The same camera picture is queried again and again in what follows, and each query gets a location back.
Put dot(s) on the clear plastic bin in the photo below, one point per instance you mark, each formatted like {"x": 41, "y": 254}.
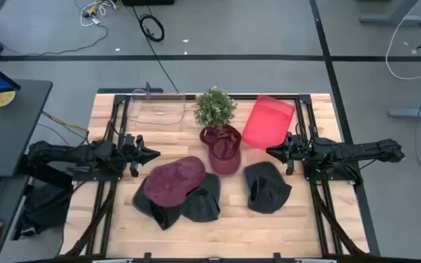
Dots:
{"x": 155, "y": 109}

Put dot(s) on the black aluminium table frame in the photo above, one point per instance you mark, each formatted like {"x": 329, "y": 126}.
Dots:
{"x": 304, "y": 98}

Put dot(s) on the dark grey desk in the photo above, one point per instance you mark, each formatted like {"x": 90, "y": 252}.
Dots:
{"x": 9, "y": 128}

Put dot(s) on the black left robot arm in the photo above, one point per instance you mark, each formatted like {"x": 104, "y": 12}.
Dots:
{"x": 68, "y": 153}

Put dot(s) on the maroon baseball cap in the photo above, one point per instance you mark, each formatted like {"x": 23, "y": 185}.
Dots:
{"x": 225, "y": 160}
{"x": 174, "y": 182}

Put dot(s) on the black bag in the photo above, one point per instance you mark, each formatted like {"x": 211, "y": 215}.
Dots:
{"x": 46, "y": 208}

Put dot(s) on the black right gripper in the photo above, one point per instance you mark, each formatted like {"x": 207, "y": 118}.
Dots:
{"x": 297, "y": 151}

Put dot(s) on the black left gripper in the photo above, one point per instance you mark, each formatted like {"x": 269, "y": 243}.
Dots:
{"x": 134, "y": 151}

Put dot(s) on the green artificial potted plant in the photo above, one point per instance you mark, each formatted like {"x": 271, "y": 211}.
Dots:
{"x": 214, "y": 107}

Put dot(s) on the black baseball cap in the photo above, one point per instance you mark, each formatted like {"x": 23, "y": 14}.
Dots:
{"x": 163, "y": 219}
{"x": 269, "y": 197}

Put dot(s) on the red plastic bin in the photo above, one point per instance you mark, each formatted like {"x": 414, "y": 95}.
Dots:
{"x": 269, "y": 120}

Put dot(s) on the grey table leg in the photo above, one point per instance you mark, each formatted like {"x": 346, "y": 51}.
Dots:
{"x": 393, "y": 18}
{"x": 415, "y": 113}

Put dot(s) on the black box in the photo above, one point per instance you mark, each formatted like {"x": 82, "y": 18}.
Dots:
{"x": 148, "y": 2}

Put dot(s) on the grey-green cloth pile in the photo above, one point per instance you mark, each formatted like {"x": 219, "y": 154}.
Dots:
{"x": 201, "y": 206}

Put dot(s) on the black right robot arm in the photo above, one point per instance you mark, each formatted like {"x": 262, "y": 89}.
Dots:
{"x": 360, "y": 149}

